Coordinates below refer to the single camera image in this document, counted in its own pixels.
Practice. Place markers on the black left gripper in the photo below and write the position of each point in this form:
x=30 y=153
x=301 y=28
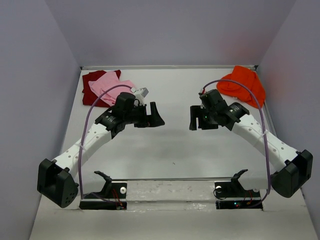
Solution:
x=146 y=115

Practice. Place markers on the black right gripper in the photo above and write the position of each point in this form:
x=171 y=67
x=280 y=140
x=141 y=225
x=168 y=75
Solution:
x=202 y=118

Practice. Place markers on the pink t shirt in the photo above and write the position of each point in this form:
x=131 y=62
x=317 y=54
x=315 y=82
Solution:
x=106 y=82

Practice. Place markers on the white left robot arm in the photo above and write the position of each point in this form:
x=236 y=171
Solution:
x=60 y=179

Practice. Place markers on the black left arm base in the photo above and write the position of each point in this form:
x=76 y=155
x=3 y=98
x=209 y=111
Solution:
x=112 y=196

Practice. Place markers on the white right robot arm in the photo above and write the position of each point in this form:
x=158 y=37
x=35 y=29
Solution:
x=293 y=168

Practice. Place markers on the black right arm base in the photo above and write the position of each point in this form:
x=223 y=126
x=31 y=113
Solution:
x=230 y=195

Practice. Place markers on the dark red folded t shirt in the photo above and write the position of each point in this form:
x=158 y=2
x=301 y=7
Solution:
x=88 y=96

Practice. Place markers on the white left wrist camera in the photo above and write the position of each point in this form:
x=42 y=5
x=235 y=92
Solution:
x=140 y=94

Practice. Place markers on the aluminium table front rail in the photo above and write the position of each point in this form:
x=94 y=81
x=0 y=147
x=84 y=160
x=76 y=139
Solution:
x=189 y=179

